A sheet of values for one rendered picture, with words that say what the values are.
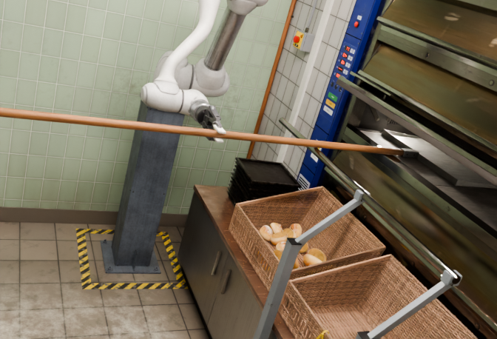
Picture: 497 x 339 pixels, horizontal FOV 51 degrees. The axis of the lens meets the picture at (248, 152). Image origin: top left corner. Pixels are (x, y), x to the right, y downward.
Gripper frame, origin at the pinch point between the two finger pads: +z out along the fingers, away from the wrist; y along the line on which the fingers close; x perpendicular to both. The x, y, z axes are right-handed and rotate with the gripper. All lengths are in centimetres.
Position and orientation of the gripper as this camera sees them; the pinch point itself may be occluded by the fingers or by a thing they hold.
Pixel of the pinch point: (218, 133)
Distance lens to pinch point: 202.9
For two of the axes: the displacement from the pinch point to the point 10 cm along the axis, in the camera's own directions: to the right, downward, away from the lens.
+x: -9.0, -0.9, -4.3
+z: 3.6, 4.3, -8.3
